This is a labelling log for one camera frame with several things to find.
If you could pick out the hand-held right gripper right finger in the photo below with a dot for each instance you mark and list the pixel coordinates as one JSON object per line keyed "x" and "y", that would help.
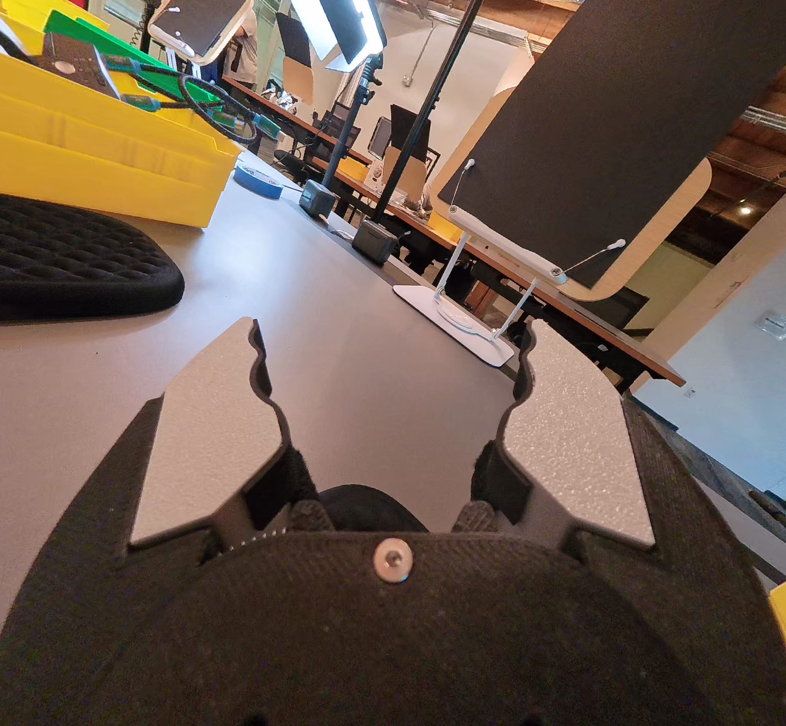
{"x": 577, "y": 450}

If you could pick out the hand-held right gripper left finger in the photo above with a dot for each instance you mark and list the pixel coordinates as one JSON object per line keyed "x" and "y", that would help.
{"x": 209, "y": 443}

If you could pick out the black hdmi switch box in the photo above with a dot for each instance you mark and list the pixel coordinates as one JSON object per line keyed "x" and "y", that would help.
{"x": 73, "y": 63}

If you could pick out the black textured wrist pad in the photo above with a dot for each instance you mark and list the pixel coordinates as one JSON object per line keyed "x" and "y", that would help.
{"x": 73, "y": 259}
{"x": 374, "y": 508}

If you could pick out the blue tape roll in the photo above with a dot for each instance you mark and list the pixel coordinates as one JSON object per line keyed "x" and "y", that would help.
{"x": 258, "y": 179}

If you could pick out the brown cardboard box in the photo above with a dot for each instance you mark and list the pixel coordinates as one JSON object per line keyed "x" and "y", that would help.
{"x": 408, "y": 176}

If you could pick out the light panel stand pole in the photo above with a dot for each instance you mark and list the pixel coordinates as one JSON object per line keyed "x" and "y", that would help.
{"x": 350, "y": 124}

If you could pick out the black pole with round disc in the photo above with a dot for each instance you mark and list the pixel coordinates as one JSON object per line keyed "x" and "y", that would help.
{"x": 454, "y": 51}

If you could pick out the green plastic bin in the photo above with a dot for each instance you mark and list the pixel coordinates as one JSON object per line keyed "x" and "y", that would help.
{"x": 80, "y": 29}

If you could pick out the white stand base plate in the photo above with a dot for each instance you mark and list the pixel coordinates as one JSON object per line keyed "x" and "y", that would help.
{"x": 430, "y": 305}

